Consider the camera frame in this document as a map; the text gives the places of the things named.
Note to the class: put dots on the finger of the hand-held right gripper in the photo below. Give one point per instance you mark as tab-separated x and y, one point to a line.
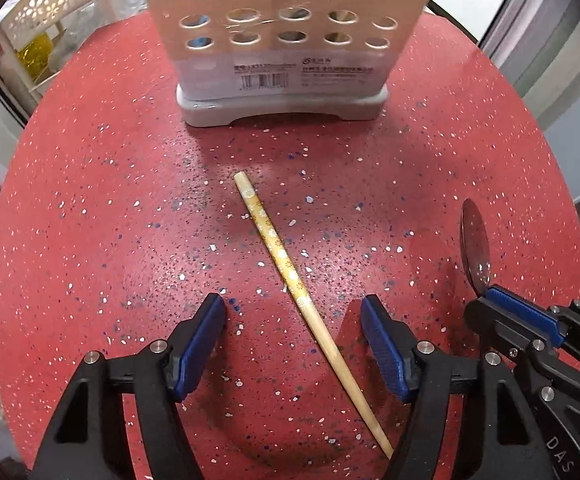
524	310
492	327

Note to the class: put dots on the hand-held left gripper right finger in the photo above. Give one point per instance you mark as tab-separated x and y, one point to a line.
387	345

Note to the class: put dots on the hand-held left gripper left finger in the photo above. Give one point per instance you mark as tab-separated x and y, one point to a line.
200	340

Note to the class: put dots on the floral print bamboo chopstick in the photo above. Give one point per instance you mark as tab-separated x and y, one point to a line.
280	255

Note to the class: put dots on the yellow package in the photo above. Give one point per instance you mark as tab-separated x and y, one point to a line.
35	55

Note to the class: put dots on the white perforated basket rack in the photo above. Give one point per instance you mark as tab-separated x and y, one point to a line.
45	0

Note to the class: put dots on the grey door frame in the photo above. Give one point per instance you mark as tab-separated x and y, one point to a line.
544	35

